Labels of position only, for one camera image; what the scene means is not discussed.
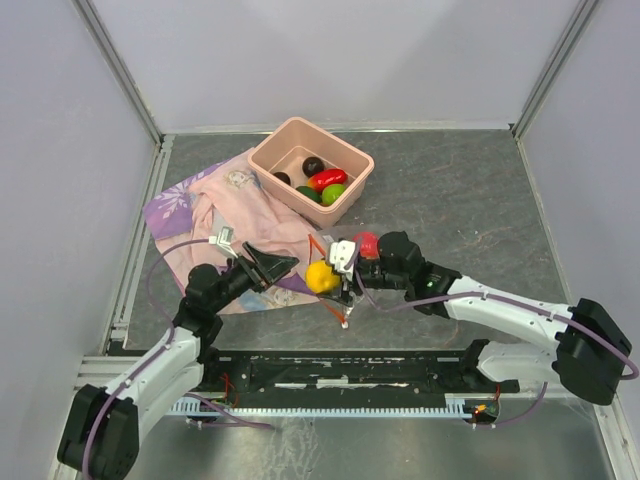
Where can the light blue cable duct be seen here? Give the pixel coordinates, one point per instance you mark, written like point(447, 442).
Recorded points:
point(335, 404)

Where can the dark brown fake fruit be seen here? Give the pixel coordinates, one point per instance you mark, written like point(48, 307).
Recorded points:
point(283, 177)

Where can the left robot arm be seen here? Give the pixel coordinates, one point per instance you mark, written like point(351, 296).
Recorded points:
point(106, 425)

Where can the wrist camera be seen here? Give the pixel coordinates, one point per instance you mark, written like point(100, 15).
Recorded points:
point(222, 241)
point(342, 257)

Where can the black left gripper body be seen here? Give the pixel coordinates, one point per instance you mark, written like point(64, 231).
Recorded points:
point(240, 278)

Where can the pink purple printed cloth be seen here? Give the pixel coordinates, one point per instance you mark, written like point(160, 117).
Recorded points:
point(229, 194)

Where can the red fake tomato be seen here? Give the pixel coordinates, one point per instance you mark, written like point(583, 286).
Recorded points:
point(368, 244)

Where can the clear zip top bag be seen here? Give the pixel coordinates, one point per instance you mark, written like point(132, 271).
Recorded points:
point(385, 271)

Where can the red fake pepper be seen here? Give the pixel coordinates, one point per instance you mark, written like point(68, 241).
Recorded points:
point(326, 178)

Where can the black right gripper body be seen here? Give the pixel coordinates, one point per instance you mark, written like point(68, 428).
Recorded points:
point(360, 278)

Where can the yellow fake pear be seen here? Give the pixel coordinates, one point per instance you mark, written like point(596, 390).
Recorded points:
point(320, 278)

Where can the green fake apple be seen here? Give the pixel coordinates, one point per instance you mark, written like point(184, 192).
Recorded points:
point(331, 193)

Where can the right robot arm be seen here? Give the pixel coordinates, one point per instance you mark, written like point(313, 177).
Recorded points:
point(579, 346)

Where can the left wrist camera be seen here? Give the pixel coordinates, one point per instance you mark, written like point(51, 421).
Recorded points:
point(222, 241)

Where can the pink plastic tub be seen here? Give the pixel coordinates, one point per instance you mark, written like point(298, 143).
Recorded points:
point(286, 149)

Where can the dark green fake vegetable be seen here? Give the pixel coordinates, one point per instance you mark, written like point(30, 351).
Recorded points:
point(310, 193)

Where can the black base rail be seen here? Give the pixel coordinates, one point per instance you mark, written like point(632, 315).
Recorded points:
point(433, 371)

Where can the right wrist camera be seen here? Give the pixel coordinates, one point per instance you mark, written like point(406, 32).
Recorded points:
point(342, 257)

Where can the dark purple fake eggplant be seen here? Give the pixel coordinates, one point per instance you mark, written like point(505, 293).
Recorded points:
point(312, 165)

